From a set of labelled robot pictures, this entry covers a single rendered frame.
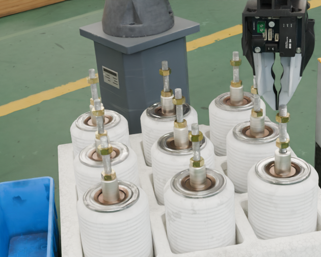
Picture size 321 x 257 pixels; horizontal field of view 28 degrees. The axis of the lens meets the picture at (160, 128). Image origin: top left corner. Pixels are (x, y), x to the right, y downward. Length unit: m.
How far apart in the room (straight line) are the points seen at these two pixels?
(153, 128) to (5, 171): 0.54
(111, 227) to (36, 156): 0.72
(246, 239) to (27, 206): 0.49
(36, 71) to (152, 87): 0.78
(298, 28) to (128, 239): 0.34
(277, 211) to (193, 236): 0.12
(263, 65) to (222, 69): 1.09
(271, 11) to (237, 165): 0.31
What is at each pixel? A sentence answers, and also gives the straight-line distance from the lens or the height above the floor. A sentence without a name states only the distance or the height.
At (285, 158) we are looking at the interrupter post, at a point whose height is 0.28.
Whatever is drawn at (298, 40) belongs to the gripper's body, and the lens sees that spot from 0.77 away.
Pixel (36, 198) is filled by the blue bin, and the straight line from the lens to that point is 1.21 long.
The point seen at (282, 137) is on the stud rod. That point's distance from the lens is 0.86.
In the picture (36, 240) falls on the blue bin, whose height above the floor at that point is 0.00.
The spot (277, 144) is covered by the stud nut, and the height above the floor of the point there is 0.30.
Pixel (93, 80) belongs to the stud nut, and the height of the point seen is 0.33.
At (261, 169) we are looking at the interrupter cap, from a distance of 0.89.
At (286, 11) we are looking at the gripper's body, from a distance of 0.74.
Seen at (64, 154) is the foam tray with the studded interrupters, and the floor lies 0.18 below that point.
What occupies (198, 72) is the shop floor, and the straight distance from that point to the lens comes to 1.89.
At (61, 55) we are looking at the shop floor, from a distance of 2.14.
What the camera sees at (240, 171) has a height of 0.21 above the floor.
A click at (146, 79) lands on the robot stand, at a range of 1.30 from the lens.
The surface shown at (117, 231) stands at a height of 0.23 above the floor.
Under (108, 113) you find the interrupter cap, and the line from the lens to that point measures 1.08.
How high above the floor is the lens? 0.71
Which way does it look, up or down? 27 degrees down
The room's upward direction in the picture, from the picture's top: 5 degrees counter-clockwise
